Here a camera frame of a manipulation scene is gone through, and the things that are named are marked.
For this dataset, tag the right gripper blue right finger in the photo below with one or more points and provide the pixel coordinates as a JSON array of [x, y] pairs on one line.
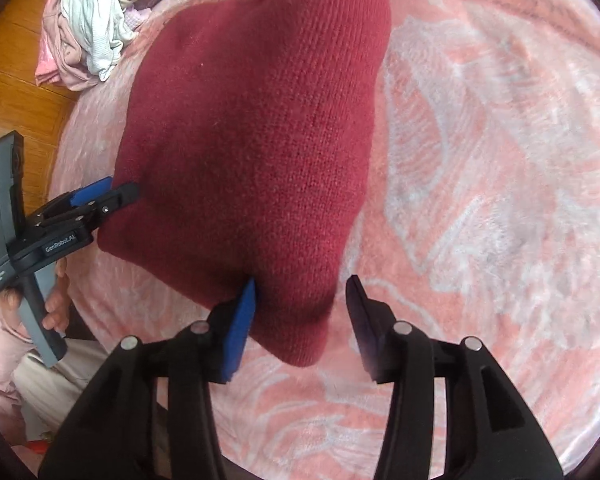
[[491, 432]]

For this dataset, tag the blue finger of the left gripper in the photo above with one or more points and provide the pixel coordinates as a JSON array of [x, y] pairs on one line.
[[90, 192], [106, 205]]

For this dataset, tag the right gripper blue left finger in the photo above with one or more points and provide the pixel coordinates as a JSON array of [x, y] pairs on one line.
[[108, 432]]

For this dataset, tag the pink garment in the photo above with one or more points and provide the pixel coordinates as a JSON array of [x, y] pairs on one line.
[[60, 56]]

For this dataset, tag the person's left hand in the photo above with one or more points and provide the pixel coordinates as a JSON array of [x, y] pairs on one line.
[[57, 304]]

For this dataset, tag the pale blue white garment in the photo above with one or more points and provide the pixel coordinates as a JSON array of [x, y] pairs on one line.
[[100, 28]]

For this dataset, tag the pink sleeve forearm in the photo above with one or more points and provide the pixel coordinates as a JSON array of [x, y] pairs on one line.
[[13, 347]]

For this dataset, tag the dark red knit sweater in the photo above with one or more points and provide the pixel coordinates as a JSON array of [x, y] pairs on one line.
[[248, 134]]

